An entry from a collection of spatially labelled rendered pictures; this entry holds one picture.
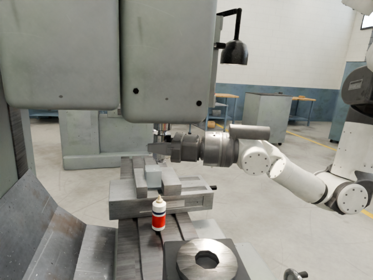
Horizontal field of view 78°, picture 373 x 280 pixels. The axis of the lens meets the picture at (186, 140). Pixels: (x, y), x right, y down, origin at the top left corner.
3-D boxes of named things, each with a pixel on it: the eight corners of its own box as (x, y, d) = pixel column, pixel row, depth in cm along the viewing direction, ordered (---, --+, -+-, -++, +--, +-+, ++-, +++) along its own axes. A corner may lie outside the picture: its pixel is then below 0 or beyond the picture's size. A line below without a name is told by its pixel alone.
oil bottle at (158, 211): (164, 222, 74) (165, 191, 71) (166, 230, 70) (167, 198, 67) (151, 223, 73) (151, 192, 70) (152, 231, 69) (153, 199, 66)
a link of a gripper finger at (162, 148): (147, 140, 58) (172, 143, 57) (147, 153, 59) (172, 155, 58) (146, 143, 56) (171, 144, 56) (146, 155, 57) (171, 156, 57)
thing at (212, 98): (210, 105, 63) (217, 19, 57) (215, 107, 59) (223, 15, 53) (195, 105, 62) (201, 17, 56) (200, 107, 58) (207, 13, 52)
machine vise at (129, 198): (198, 189, 96) (201, 165, 93) (212, 209, 83) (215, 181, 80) (110, 196, 87) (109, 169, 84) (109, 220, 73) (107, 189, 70)
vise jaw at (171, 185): (171, 175, 91) (172, 166, 90) (181, 194, 77) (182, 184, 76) (156, 176, 90) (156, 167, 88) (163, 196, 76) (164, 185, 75)
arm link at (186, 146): (177, 123, 65) (220, 126, 64) (175, 156, 67) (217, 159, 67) (170, 135, 53) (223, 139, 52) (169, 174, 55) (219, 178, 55)
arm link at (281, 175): (231, 145, 65) (270, 169, 67) (235, 160, 57) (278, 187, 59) (246, 127, 62) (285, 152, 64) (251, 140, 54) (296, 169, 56)
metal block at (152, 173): (158, 179, 85) (159, 164, 83) (161, 187, 80) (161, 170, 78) (144, 180, 84) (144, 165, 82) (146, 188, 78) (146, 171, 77)
